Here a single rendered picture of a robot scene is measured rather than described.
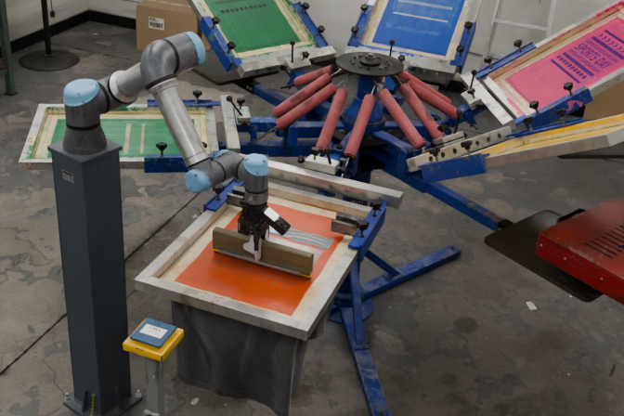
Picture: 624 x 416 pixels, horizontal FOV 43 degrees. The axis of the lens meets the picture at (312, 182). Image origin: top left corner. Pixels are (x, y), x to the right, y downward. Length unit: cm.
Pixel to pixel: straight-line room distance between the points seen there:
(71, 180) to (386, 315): 187
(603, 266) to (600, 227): 26
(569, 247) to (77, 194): 169
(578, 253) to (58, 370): 228
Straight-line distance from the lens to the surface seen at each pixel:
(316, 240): 283
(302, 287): 260
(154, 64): 248
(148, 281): 255
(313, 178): 307
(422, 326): 408
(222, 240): 269
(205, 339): 270
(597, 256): 275
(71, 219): 302
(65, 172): 293
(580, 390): 396
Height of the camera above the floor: 247
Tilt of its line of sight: 28 degrees down
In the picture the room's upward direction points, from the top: 4 degrees clockwise
